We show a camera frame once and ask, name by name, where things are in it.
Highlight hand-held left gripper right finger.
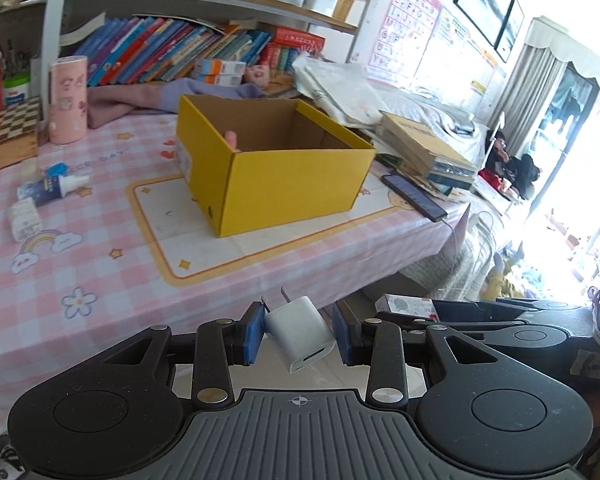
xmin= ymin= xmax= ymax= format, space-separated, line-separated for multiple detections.
xmin=331 ymin=301 xmax=521 ymax=405

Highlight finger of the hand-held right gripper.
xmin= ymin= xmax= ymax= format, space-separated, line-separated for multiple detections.
xmin=432 ymin=300 xmax=531 ymax=322
xmin=375 ymin=311 xmax=496 ymax=348

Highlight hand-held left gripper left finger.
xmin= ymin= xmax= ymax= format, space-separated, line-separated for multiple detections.
xmin=80 ymin=301 xmax=267 ymax=409

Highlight small red and white box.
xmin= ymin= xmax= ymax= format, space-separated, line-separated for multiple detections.
xmin=375 ymin=294 xmax=440 ymax=322

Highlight white charger plug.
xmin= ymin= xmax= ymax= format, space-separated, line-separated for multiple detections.
xmin=261 ymin=287 xmax=336 ymax=373

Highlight yellow cardboard box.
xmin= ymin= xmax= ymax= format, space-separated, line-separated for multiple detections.
xmin=174 ymin=94 xmax=377 ymax=238

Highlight blue white tube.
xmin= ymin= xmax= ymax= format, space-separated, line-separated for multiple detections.
xmin=17 ymin=174 xmax=90 ymax=207

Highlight white tissue pack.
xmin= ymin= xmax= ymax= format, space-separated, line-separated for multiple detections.
xmin=7 ymin=197 xmax=43 ymax=242

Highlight black smartphone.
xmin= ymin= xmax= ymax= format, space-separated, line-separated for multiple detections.
xmin=381 ymin=174 xmax=448 ymax=222

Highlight pink checked tablecloth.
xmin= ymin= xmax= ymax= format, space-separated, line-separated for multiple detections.
xmin=0 ymin=105 xmax=473 ymax=391

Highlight stack of worn books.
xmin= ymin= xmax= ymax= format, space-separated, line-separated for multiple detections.
xmin=377 ymin=112 xmax=481 ymax=201

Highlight grey quilted bedding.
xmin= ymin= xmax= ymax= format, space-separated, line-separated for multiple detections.
xmin=385 ymin=87 xmax=523 ymax=301

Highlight grey window curtain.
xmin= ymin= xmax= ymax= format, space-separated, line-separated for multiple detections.
xmin=500 ymin=17 xmax=600 ymax=171

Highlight white plastic bag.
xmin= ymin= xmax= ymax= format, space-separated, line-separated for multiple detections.
xmin=292 ymin=55 xmax=396 ymax=128

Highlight pink plush pig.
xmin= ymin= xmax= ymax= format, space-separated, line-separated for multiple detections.
xmin=245 ymin=64 xmax=272 ymax=92

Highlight pink and purple garment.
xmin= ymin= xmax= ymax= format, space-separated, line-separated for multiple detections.
xmin=86 ymin=79 xmax=266 ymax=130

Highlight pink cartoon canister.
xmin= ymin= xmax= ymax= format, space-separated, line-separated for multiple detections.
xmin=47 ymin=56 xmax=89 ymax=145

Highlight row of colourful books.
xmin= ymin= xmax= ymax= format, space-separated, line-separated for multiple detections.
xmin=75 ymin=16 xmax=273 ymax=86

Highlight wooden chessboard box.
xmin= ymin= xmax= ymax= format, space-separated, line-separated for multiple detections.
xmin=0 ymin=97 xmax=43 ymax=175

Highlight white jar with red label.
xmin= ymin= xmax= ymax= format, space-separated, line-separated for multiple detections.
xmin=2 ymin=74 xmax=32 ymax=108

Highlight bunch of pens and brushes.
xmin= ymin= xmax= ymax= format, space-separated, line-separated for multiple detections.
xmin=0 ymin=40 xmax=31 ymax=86

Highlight white bookshelf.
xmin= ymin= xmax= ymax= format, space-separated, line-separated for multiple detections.
xmin=0 ymin=0 xmax=381 ymax=111

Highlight white wall chart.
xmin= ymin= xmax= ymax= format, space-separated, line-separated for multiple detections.
xmin=420 ymin=7 xmax=506 ymax=92

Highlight alphabet wall poster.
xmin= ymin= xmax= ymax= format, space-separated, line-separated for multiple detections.
xmin=365 ymin=0 xmax=443 ymax=86

